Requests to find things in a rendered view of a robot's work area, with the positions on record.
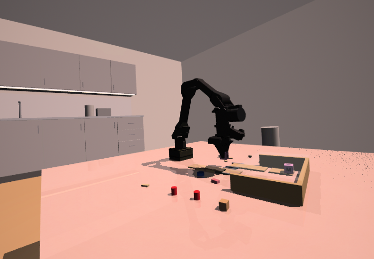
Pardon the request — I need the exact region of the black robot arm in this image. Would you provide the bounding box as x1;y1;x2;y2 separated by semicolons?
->
172;78;245;150

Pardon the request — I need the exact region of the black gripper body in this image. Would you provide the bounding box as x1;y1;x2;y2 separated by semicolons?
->
208;122;234;145

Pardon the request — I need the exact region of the small red block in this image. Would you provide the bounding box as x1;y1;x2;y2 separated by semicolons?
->
211;178;220;184

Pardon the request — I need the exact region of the red cylinder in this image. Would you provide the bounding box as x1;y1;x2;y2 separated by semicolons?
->
171;186;177;196
194;190;200;201

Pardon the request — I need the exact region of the tan cube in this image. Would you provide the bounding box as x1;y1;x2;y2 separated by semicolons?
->
219;198;229;211

